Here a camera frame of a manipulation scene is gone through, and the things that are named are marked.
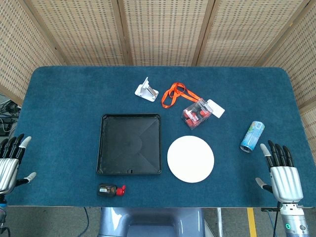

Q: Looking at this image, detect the black square tray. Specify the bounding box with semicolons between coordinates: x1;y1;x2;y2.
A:
95;113;162;175

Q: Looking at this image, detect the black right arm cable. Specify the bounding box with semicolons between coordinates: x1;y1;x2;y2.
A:
273;201;281;237

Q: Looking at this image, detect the white folding phone stand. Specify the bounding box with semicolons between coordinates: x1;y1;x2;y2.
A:
134;77;159;102

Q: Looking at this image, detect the black floor cable tangle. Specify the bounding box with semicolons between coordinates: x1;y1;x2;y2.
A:
0;98;22;136

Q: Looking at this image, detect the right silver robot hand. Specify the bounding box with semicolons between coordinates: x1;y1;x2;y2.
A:
255;140;304;204

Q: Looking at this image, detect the orange lanyard strap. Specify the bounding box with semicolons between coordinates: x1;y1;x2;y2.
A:
161;82;201;109

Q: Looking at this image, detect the black red small device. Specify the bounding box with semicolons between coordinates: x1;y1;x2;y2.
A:
97;183;126;198

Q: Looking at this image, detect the white table leg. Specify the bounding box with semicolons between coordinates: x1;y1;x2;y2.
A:
216;207;224;237

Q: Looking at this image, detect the yellow floor tape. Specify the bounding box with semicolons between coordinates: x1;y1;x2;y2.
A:
246;207;258;237

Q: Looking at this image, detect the woven folding screen panel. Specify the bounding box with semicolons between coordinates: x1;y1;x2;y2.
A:
116;0;215;67
0;0;62;106
195;0;311;67
18;0;129;67
261;0;316;149

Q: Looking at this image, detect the clear box with red items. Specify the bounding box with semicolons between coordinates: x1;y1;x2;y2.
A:
182;98;213;130

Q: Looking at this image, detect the blue felt table mat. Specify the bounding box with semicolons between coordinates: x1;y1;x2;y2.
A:
4;65;312;208

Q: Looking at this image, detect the blue floor cable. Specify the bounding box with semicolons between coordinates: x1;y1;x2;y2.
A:
82;207;90;237
268;211;276;237

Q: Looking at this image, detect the blue drink can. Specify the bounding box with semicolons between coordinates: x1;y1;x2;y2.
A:
239;120;266;154

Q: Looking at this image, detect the white round plate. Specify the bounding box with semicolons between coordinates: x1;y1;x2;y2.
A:
167;135;215;184

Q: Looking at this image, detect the blue-grey robot torso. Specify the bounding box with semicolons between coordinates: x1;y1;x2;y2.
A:
98;207;206;237

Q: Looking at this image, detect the white badge card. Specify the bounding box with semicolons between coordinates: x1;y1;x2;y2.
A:
206;99;226;119

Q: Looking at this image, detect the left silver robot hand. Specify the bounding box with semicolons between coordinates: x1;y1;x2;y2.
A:
0;133;37;196

